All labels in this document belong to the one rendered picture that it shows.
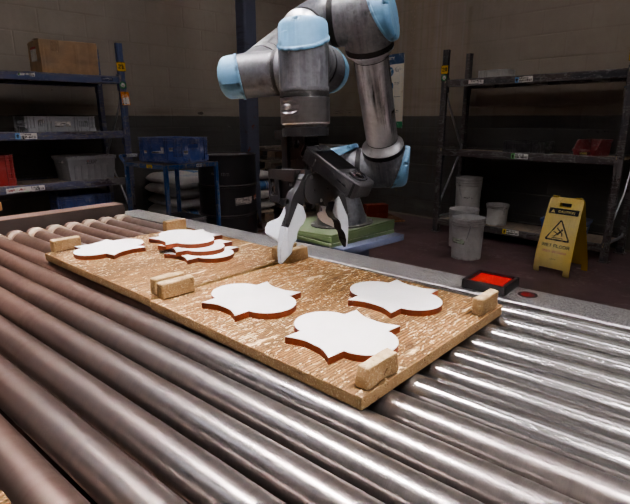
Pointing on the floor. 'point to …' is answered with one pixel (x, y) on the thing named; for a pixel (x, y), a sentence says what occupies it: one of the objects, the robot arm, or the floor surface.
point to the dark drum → (230, 190)
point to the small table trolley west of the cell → (168, 180)
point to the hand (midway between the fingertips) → (318, 256)
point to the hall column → (246, 28)
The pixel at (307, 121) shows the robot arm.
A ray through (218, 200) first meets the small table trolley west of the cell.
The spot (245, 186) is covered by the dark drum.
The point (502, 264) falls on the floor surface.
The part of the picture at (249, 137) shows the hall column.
